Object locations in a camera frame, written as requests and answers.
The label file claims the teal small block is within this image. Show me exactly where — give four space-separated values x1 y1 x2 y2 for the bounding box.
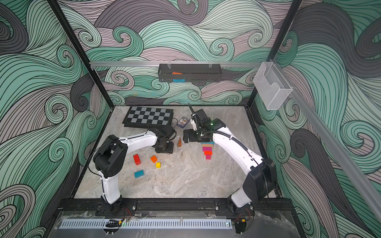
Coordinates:
134 170 144 178

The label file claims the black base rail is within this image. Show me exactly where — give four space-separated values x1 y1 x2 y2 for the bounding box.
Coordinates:
58 198 294 217

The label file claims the aluminium back rail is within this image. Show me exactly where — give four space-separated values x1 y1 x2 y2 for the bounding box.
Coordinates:
89 60 262 68

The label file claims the black wall tray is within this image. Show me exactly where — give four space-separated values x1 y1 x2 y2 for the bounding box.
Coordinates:
158 63 222 83

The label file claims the aluminium rail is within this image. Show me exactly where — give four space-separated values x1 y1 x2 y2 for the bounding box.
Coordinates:
89 60 262 68
270 59 381 221

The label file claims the aluminium right rail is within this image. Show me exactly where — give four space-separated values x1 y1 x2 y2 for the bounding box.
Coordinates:
270 59 381 221

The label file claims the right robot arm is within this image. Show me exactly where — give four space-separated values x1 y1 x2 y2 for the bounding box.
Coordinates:
183 106 277 214

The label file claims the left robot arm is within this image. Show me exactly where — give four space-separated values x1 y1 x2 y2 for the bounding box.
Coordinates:
93 128 176 213

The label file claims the orange cube block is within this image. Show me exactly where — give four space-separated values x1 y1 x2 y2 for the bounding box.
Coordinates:
151 156 158 164

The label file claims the clear plastic wall box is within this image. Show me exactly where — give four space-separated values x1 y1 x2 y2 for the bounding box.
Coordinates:
253 61 293 111

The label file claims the black grey chessboard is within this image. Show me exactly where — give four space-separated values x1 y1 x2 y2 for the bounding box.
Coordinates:
123 106 173 129

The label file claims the red rectangular block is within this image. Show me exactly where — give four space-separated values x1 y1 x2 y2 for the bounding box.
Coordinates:
133 154 141 166

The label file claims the white slotted cable duct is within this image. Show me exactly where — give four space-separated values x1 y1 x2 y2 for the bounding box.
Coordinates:
58 218 233 230

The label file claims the blue playing card box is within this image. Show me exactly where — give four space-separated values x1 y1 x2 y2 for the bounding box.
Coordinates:
177 117 190 129

